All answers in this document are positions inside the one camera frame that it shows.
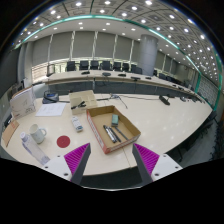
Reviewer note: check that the group of ceiling lights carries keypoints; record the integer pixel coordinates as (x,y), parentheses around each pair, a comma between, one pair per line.
(133,8)

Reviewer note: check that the green whiteboard eraser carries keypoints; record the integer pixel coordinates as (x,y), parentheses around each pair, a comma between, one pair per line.
(115,120)

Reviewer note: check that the white printed cardboard box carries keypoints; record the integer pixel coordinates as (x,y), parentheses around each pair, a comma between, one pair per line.
(22,104)

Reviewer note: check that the open brown red-sided cardboard box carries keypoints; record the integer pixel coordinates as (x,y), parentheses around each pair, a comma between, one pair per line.
(100,117)

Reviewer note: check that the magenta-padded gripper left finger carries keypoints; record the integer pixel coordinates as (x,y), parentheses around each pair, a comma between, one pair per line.
(76,159)

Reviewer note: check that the clear plastic water bottle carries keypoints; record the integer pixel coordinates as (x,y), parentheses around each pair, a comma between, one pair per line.
(32,148)

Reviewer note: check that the black stapler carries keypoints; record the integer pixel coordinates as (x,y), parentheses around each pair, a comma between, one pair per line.
(78,105)

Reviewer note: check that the white ceramic mug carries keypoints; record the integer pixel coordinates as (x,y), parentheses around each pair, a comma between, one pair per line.
(36,133)

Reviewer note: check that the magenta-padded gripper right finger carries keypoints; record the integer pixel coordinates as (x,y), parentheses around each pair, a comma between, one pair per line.
(148,159)

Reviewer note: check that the long curved conference desk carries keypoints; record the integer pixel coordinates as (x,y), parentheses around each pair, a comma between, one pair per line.
(110,86)

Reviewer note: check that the white remote control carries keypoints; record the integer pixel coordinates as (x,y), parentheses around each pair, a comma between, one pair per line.
(77,124)

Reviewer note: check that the black desk microphone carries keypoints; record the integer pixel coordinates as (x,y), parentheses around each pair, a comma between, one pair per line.
(164,100)

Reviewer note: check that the flat brown envelope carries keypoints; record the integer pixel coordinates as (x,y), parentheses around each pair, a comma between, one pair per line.
(9,132)

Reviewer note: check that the dark desk telephone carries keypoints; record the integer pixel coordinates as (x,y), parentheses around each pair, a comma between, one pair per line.
(50,97)

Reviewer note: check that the black marker pen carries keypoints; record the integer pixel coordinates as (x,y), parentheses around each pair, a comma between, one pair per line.
(115,134)
(109,134)

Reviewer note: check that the white paper sheet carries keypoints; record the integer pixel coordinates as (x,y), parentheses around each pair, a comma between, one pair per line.
(50,109)

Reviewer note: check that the flat round red coaster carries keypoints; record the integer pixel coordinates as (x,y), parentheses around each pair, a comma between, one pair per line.
(63,141)

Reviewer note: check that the small beige open cardboard box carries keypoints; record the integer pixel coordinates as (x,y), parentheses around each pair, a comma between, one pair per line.
(87,96)

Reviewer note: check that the row of black office chairs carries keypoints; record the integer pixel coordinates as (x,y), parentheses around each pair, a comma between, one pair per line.
(106,65)

